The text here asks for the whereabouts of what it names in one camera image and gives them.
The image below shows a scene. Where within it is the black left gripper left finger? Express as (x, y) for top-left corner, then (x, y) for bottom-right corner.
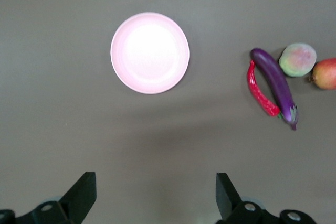
(0, 172), (97, 224)

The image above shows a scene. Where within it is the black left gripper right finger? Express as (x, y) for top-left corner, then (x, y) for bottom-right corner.
(216, 173), (314, 224)

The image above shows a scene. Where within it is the red chili pepper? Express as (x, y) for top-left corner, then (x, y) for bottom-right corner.
(246, 60), (281, 118)

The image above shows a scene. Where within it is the purple eggplant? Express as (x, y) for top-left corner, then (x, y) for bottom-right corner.
(249, 48), (299, 131)

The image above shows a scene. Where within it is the pink green peach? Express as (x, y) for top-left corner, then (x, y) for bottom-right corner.
(278, 42), (317, 78)

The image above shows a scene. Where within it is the red apple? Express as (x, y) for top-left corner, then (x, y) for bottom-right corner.
(308, 57), (336, 90)

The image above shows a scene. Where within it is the brown table cover sheet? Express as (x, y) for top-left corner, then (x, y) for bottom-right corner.
(0, 0), (336, 224)

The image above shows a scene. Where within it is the pink round plate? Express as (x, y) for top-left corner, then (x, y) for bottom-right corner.
(110, 12), (191, 94)

